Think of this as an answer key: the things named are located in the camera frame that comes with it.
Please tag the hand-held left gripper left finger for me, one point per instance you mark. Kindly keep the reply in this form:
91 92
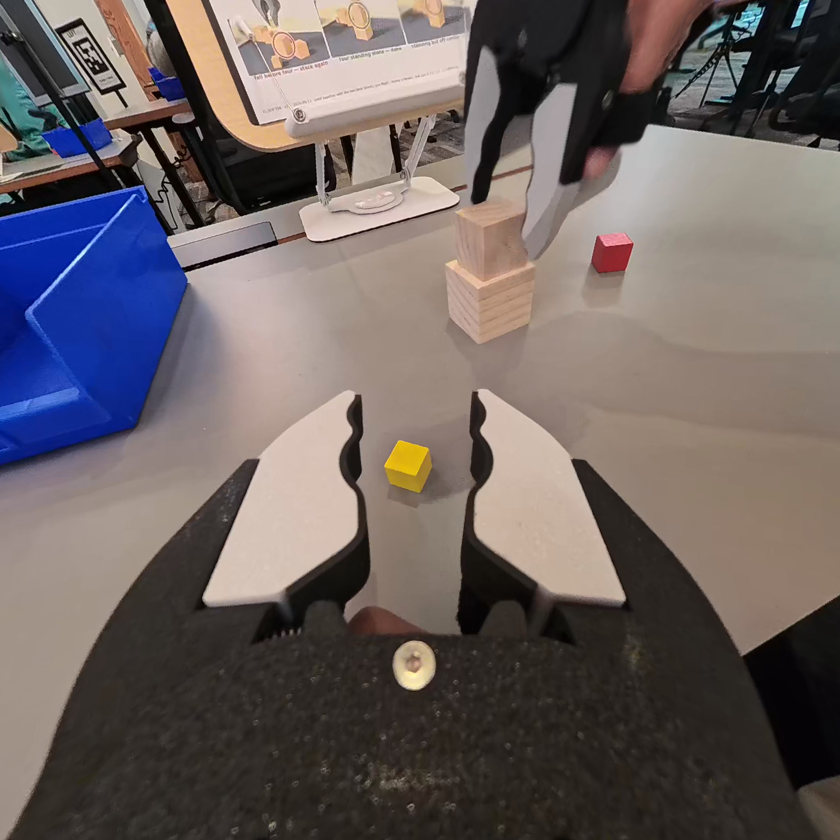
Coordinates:
286 519

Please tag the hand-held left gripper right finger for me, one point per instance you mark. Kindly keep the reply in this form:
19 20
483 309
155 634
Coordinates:
545 519

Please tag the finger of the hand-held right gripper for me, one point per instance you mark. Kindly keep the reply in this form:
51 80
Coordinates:
551 171
483 125

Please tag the medium wooden cube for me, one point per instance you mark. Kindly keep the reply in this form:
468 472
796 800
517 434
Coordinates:
490 239

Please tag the red wooden cube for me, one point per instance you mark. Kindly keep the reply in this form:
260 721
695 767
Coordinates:
612 253

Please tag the yellow wooden cube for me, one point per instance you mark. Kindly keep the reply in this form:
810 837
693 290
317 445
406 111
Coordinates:
408 467

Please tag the large wooden cube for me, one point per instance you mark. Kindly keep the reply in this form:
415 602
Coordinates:
488 302

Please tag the blue plastic bin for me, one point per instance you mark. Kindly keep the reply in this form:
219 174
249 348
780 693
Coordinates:
92 315

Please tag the person's right hand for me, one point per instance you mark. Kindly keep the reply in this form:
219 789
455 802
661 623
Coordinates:
643 53

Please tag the white instruction sheet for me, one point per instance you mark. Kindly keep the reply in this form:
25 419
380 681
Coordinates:
341 46

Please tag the black office chair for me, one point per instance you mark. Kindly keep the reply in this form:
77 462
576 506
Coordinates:
243 171
788 66

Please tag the wooden display board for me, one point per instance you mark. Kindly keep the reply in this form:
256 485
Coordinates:
217 79

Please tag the small blue bin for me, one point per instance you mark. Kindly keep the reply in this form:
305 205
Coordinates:
76 138

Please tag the brown wooden desk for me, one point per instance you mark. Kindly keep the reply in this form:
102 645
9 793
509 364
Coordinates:
66 164

